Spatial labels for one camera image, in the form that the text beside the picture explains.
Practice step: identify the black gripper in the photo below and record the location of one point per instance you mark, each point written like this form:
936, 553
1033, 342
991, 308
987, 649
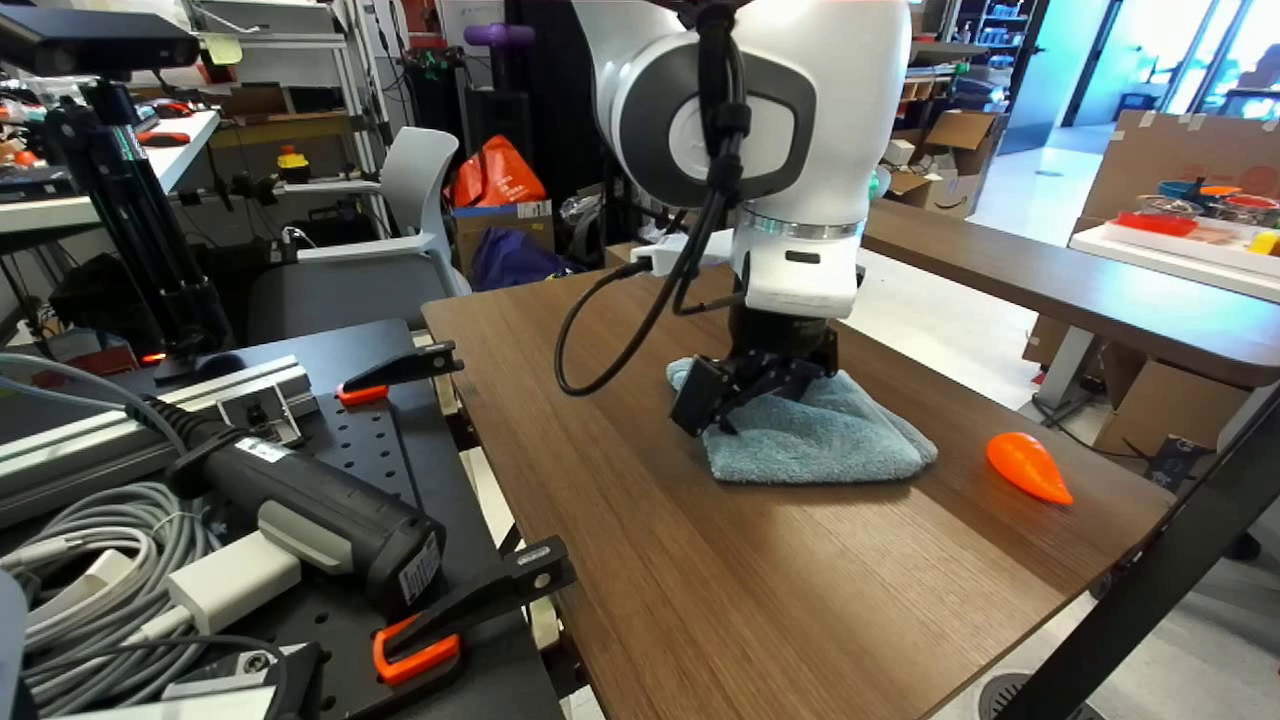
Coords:
785, 346

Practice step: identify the light blue towel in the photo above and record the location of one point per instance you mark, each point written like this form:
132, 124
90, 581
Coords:
827, 433

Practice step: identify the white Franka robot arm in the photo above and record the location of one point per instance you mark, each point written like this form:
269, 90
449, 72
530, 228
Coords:
854, 107

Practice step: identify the dark blue bag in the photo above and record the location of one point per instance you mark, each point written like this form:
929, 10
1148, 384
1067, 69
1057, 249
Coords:
512, 261

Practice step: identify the orange toy carrot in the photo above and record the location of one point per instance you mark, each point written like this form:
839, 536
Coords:
1026, 465

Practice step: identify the open brown cardboard box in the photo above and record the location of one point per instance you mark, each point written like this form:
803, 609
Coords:
963, 134

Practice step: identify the long brown wooden table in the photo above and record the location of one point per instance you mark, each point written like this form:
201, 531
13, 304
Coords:
1067, 281

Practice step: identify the orange bag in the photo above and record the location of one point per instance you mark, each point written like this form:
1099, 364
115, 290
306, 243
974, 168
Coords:
499, 174

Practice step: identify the black orange spring clamp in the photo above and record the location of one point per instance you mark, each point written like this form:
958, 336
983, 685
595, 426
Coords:
400, 370
453, 626

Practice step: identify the grey swivel office chair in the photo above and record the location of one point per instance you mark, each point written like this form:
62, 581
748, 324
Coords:
384, 265

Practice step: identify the cardboard box under table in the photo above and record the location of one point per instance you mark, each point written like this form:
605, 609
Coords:
1164, 415

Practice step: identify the black handheld device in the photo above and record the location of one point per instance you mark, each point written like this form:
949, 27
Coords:
332, 515

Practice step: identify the white tray of toys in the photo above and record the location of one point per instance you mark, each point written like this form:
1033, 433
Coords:
1173, 247

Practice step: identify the upright brown cardboard sheet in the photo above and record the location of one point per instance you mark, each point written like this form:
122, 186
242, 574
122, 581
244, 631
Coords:
1173, 153

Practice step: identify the small yellow black tool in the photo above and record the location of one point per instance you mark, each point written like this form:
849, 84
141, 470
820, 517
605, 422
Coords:
291, 164

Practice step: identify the white power adapter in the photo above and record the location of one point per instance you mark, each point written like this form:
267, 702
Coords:
234, 587

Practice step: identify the white side table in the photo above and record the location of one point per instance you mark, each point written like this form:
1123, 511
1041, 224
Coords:
172, 153

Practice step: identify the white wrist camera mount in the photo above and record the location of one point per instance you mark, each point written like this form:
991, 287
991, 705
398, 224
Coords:
803, 281

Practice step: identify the black metal frame bar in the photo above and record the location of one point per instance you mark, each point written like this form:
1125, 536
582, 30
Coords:
1173, 561

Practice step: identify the aluminium extrusion rail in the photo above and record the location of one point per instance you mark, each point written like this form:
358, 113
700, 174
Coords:
132, 426

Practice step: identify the black camera tripod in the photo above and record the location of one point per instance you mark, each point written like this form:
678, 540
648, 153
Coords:
132, 224

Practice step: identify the black stereo camera bar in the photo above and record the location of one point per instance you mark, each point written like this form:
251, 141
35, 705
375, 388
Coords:
92, 42

